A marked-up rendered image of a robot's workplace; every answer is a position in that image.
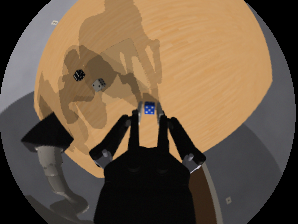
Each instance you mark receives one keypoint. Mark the tan square mat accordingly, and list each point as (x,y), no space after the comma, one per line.
(121,69)

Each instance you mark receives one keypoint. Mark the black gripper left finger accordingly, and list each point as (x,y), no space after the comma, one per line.
(102,154)

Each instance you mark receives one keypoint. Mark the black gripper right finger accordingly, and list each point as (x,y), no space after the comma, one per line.
(194,158)

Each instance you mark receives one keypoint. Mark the black die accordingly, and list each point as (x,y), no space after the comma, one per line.
(79,75)

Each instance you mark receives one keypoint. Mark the beige die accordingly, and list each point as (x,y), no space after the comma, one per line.
(98,84)

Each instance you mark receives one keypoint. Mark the blue die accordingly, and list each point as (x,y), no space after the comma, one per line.
(149,108)

